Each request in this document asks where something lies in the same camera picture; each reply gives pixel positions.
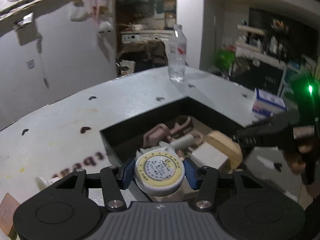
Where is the round yellow white tape measure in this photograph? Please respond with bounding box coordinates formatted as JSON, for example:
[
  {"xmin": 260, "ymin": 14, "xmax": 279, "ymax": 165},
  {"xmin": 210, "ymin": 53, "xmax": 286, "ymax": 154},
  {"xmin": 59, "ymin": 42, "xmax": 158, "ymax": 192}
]
[{"xmin": 135, "ymin": 151, "xmax": 185, "ymax": 197}]

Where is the round wooden block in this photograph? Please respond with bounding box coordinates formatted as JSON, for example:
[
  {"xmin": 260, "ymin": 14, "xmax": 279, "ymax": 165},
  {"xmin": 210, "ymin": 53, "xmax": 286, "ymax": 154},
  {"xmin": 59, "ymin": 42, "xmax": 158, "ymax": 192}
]
[{"xmin": 204, "ymin": 131, "xmax": 243, "ymax": 170}]

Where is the wooden block with clips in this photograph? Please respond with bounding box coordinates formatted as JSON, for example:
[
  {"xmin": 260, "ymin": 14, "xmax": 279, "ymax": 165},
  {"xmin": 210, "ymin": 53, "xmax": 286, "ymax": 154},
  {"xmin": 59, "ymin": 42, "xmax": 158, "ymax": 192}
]
[{"xmin": 0, "ymin": 192, "xmax": 20, "ymax": 239}]

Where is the blue white tissue pack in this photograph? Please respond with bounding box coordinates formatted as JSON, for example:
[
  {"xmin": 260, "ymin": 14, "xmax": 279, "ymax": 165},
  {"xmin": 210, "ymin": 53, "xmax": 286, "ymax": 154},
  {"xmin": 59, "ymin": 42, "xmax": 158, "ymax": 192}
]
[{"xmin": 252, "ymin": 88, "xmax": 287, "ymax": 119}]

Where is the clear plastic water bottle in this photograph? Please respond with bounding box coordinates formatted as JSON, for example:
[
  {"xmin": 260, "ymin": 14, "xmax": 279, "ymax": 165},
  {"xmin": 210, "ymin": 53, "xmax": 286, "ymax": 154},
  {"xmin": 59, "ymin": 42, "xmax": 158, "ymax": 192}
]
[{"xmin": 167, "ymin": 24, "xmax": 187, "ymax": 83}]

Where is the green plastic bag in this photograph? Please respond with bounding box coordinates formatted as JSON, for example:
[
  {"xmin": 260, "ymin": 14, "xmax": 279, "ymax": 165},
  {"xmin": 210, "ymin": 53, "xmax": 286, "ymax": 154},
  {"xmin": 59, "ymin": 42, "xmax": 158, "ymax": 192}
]
[{"xmin": 215, "ymin": 49, "xmax": 235, "ymax": 72}]

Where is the person's hand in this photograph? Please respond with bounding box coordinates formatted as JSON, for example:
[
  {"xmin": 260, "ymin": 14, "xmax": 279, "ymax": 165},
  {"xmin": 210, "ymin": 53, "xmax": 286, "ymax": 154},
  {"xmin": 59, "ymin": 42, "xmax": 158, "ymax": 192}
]
[{"xmin": 283, "ymin": 144, "xmax": 313, "ymax": 175}]

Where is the grey round slotted tool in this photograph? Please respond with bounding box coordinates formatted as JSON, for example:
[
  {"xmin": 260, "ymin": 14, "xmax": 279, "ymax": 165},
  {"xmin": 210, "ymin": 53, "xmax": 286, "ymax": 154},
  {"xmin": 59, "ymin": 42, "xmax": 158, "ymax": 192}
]
[{"xmin": 136, "ymin": 141, "xmax": 171, "ymax": 159}]

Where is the white power adapter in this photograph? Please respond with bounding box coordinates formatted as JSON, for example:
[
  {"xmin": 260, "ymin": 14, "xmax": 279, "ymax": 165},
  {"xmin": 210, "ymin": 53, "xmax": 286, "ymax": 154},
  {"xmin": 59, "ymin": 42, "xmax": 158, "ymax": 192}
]
[{"xmin": 189, "ymin": 142, "xmax": 230, "ymax": 171}]

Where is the grey cylindrical case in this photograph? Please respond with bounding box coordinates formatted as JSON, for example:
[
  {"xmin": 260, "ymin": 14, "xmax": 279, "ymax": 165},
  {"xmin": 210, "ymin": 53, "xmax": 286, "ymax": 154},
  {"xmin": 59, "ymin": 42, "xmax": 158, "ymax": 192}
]
[{"xmin": 169, "ymin": 134, "xmax": 195, "ymax": 150}]

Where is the black storage box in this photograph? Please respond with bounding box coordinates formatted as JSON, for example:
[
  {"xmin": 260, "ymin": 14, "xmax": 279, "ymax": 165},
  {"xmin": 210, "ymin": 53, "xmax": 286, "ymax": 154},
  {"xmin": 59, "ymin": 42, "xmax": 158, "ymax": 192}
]
[{"xmin": 100, "ymin": 97, "xmax": 243, "ymax": 165}]

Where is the white suction cup holder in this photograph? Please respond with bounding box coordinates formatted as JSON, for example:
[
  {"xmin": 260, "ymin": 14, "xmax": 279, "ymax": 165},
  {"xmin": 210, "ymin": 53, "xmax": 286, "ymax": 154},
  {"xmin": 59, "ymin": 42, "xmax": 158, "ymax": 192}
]
[{"xmin": 35, "ymin": 177, "xmax": 60, "ymax": 190}]

